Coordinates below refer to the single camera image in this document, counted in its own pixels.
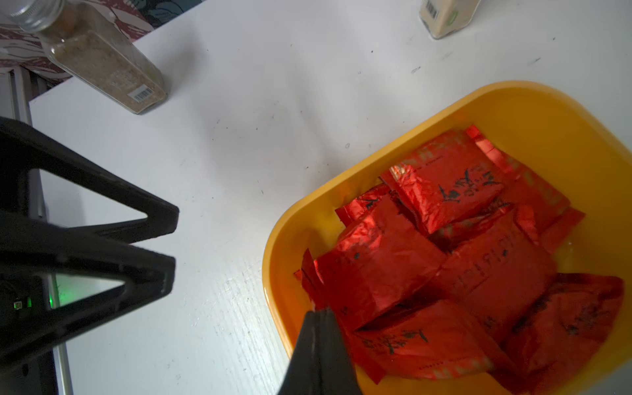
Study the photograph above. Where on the yellow plastic storage box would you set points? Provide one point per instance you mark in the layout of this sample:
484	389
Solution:
560	161

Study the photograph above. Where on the black cap spice jar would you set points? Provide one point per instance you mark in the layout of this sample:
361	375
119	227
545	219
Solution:
444	17

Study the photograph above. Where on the red foil tea bag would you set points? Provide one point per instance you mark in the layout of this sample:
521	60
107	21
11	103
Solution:
561	332
379	260
436	341
445	180
497	275

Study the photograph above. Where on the silver cap spice jar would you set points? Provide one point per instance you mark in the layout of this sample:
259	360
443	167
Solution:
79	40

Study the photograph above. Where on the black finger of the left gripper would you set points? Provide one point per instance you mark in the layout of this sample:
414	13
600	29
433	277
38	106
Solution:
24	149
31	247

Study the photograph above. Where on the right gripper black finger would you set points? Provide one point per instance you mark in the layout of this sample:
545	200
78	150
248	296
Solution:
320	364

